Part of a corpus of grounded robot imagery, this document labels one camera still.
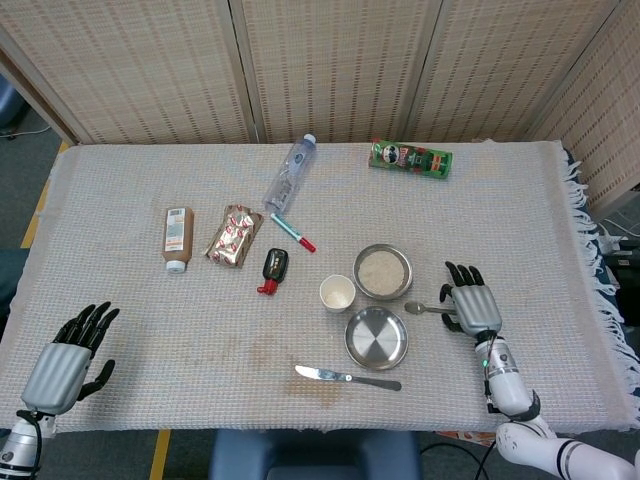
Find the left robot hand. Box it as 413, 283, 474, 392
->
19, 301, 121, 416

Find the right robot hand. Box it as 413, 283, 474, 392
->
438, 260, 504, 336

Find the metal spoon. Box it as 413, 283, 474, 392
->
403, 301, 456, 317

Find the metal bowl with rice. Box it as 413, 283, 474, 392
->
352, 243, 415, 301

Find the empty metal plate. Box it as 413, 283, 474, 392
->
343, 306, 410, 372

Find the white paper cup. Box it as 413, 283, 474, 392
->
319, 275, 357, 315

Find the metal table knife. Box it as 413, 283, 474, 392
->
294, 364, 403, 392

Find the green chips can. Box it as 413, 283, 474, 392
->
369, 138, 454, 179

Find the white woven tablecloth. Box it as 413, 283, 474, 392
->
0, 138, 640, 435

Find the brown sauce bottle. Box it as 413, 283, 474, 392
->
161, 206, 196, 275

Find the green marker with red cap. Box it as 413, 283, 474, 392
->
269, 212, 317, 253

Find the small black bottle red cap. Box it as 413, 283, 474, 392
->
256, 247, 290, 296

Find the blue chair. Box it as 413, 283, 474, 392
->
208, 428, 422, 480

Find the red patterned snack packet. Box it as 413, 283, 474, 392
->
203, 202, 265, 270

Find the clear plastic water bottle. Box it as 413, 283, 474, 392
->
262, 133, 319, 214

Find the bamboo folding screen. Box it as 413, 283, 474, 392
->
0, 0, 640, 219

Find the black cable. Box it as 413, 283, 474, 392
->
418, 432, 501, 480

